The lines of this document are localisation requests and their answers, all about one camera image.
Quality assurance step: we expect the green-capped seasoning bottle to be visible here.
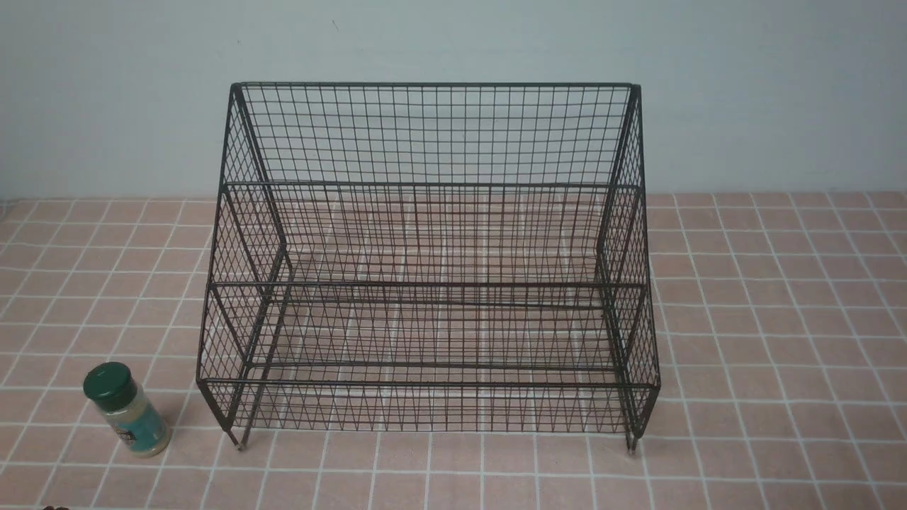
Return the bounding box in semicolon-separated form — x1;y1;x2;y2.
82;361;171;458

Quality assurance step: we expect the black wire mesh shelf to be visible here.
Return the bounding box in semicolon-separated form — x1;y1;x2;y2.
196;81;662;453

